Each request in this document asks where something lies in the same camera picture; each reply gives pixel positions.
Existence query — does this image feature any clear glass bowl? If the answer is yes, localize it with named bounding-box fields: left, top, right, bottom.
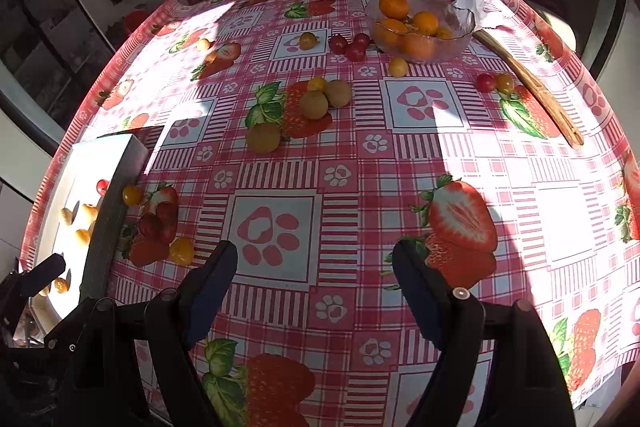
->
left=364, top=0, right=476, bottom=65

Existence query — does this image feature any brown kiwi fruit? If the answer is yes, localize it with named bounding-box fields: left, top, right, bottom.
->
left=325, top=79, right=353, bottom=108
left=299, top=89, right=330, bottom=121

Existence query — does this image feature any white cardboard box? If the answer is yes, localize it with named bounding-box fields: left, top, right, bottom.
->
left=30, top=132, right=149, bottom=323

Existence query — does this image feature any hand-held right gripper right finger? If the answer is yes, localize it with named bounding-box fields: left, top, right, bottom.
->
left=391, top=239, right=576, bottom=427

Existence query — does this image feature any strawberry print tablecloth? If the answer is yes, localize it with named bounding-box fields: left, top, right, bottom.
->
left=20, top=0, right=640, bottom=427

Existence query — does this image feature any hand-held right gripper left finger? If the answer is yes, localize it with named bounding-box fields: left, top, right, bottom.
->
left=62, top=240, right=239, bottom=427

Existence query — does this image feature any wooden back scratcher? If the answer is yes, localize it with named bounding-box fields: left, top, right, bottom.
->
left=384, top=0, right=585, bottom=149

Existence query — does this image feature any dark display cabinet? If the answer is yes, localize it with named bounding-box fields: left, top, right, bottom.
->
left=0, top=0, right=116, bottom=142

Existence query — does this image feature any red stool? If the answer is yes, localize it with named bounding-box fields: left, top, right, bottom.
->
left=122, top=9, right=151, bottom=35

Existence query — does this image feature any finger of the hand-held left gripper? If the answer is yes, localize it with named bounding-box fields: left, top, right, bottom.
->
left=44, top=299, right=96, bottom=352
left=17, top=253, right=67, bottom=299

